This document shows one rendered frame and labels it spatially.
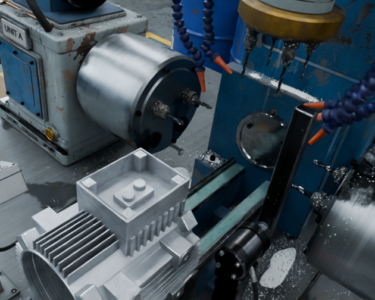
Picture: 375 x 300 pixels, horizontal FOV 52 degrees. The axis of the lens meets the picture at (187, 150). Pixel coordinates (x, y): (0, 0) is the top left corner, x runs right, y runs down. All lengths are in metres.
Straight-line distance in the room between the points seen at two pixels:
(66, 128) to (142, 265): 0.57
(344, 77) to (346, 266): 0.42
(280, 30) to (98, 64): 0.42
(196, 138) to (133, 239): 0.77
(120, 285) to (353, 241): 0.35
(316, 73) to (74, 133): 0.62
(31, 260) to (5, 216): 0.38
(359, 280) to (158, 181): 0.35
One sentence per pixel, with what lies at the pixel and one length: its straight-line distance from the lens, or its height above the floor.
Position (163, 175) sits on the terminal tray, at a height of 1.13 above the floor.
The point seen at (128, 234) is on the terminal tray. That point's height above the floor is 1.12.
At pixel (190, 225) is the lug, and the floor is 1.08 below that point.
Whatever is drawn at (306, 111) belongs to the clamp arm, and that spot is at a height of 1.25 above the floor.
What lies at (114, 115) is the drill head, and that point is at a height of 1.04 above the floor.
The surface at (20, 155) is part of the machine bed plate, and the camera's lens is 1.17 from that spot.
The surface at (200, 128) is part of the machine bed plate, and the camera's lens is 1.30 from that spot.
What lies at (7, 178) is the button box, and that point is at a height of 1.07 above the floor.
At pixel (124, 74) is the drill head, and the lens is 0.85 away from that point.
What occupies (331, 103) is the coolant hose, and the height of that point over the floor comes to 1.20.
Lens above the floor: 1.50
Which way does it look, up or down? 36 degrees down
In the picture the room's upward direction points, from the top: 9 degrees clockwise
